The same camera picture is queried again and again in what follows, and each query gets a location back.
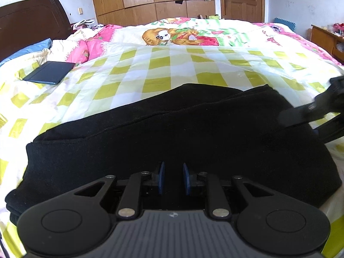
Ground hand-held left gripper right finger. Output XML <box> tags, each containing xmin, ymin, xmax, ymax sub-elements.
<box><xmin>183</xmin><ymin>163</ymin><xmax>270</xmax><ymax>219</ymax></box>

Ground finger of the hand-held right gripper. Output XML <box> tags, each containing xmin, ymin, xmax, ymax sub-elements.
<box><xmin>278</xmin><ymin>77</ymin><xmax>344</xmax><ymax>129</ymax></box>
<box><xmin>314</xmin><ymin>113</ymin><xmax>344</xmax><ymax>146</ymax></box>

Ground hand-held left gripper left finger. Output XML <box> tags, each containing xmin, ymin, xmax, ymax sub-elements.
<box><xmin>72</xmin><ymin>161</ymin><xmax>165</xmax><ymax>219</ymax></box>

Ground black pants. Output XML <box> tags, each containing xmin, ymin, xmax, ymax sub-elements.
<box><xmin>5</xmin><ymin>83</ymin><xmax>339</xmax><ymax>224</ymax></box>

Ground wooden side table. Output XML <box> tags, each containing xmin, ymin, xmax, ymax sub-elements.
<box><xmin>306</xmin><ymin>24</ymin><xmax>344</xmax><ymax>65</ymax></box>

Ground blue foam mat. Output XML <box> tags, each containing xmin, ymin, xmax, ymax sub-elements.
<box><xmin>273</xmin><ymin>17</ymin><xmax>296</xmax><ymax>33</ymax></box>

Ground yellow checked plastic sheet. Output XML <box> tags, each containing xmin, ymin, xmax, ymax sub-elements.
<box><xmin>0</xmin><ymin>44</ymin><xmax>344</xmax><ymax>258</ymax></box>

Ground wooden door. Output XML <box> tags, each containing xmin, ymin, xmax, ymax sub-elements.
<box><xmin>219</xmin><ymin>0</ymin><xmax>265</xmax><ymax>23</ymax></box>

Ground cartoon printed quilt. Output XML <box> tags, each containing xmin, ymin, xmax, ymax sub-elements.
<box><xmin>51</xmin><ymin>17</ymin><xmax>344</xmax><ymax>68</ymax></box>

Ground dark blue tablet case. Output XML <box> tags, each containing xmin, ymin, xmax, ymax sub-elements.
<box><xmin>22</xmin><ymin>61</ymin><xmax>76</xmax><ymax>85</ymax></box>

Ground blue pillow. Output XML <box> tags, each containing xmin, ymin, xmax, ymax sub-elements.
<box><xmin>0</xmin><ymin>38</ymin><xmax>52</xmax><ymax>65</ymax></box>

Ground dark wooden headboard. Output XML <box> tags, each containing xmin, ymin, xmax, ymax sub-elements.
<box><xmin>0</xmin><ymin>0</ymin><xmax>74</xmax><ymax>61</ymax></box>

